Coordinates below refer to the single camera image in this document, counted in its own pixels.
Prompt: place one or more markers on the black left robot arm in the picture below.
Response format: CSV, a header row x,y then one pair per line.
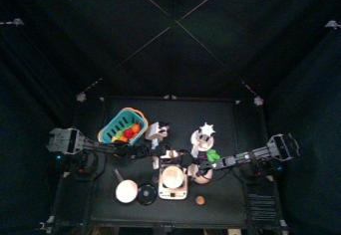
x,y
71,141

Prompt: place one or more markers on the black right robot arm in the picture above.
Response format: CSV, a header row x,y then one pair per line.
x,y
275,148

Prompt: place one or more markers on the white and black toy appliance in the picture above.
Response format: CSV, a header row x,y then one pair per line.
x,y
156,132

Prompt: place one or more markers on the green toy vegetable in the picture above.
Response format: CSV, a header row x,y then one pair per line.
x,y
213,155

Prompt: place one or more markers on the white star-shaped object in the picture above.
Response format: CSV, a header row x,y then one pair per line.
x,y
204,141

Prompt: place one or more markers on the red toy food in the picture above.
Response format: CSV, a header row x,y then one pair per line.
x,y
129,133

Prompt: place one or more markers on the orange toy food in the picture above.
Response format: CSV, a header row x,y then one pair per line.
x,y
136,128

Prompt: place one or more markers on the yellow toy food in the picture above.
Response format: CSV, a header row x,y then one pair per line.
x,y
120,134

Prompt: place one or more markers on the black pan lid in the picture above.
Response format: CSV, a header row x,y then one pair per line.
x,y
146,195

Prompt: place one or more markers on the brown toy egg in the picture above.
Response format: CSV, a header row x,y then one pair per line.
x,y
200,200

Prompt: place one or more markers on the white frying pan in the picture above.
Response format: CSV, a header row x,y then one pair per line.
x,y
126,192

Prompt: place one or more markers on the printed label sheet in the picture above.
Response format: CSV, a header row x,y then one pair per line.
x,y
263,206

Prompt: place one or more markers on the metal frame clamp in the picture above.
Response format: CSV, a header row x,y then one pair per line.
x,y
170,97
259,100
332,24
81,97
17,22

